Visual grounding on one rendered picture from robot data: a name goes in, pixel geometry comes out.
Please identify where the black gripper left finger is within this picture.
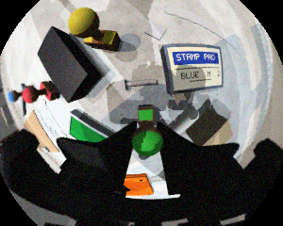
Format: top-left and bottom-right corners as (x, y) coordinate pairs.
(56, 121), (138, 193)

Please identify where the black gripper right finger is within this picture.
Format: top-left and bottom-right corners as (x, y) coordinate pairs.
(157, 121), (240, 196)

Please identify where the yellow stamp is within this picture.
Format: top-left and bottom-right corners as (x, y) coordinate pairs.
(67, 8), (122, 52)

